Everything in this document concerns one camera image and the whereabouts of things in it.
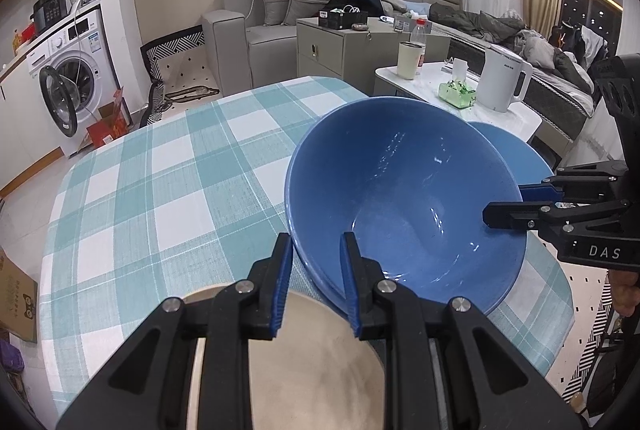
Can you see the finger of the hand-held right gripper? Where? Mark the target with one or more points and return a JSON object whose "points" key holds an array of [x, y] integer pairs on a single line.
{"points": [[535, 191], [515, 214]]}

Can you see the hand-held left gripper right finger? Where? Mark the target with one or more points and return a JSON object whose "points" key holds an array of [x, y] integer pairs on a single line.
{"points": [[350, 285]]}

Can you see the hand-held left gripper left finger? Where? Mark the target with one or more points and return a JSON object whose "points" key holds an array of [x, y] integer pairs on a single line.
{"points": [[282, 285]]}

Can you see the blue bowl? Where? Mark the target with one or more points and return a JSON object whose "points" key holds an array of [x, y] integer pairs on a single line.
{"points": [[520, 160], [400, 180]]}

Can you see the beige round plate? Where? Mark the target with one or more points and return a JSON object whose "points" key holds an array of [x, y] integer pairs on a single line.
{"points": [[315, 370]]}

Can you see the person's right hand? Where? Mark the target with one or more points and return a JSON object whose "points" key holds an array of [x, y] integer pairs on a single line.
{"points": [[626, 292]]}

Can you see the grey bed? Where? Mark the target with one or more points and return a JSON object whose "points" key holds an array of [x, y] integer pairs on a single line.
{"points": [[550, 80]]}

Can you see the white electric kettle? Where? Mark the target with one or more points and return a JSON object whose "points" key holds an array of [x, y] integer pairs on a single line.
{"points": [[500, 80]]}

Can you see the green tissue pack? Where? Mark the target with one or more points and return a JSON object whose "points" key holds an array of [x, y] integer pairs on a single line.
{"points": [[457, 93]]}

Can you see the teal checked tablecloth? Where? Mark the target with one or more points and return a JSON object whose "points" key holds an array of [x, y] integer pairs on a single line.
{"points": [[150, 210]]}

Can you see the white marble side table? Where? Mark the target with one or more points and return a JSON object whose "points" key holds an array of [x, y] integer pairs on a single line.
{"points": [[425, 85]]}

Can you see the beige cup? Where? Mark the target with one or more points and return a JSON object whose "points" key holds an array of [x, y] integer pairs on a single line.
{"points": [[407, 63]]}

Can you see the clear plastic bottle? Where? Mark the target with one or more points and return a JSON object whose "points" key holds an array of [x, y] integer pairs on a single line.
{"points": [[420, 33]]}

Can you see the beige low cabinet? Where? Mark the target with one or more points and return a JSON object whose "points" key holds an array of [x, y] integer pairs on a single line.
{"points": [[340, 55]]}

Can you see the red cardboard box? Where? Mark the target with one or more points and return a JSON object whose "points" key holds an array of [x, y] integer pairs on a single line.
{"points": [[107, 125]]}

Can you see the grey sofa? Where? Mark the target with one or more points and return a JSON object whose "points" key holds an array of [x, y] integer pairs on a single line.
{"points": [[230, 50]]}

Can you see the black box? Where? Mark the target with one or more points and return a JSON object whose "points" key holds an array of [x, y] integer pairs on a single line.
{"points": [[342, 19]]}

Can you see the printed cardboard box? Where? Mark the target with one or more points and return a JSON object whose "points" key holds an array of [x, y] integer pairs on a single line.
{"points": [[17, 295]]}

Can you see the purple bag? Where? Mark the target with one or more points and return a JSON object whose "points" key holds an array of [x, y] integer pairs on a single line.
{"points": [[10, 357]]}

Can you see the white lower kitchen cabinets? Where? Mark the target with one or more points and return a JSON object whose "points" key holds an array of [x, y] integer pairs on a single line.
{"points": [[20, 125]]}

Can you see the white washing machine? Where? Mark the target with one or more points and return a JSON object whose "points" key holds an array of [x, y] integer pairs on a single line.
{"points": [[75, 55]]}

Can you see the yellow bottle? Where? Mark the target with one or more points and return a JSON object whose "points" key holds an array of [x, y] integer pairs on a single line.
{"points": [[18, 43]]}

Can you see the black pressure cooker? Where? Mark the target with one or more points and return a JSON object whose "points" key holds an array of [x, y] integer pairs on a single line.
{"points": [[50, 10]]}

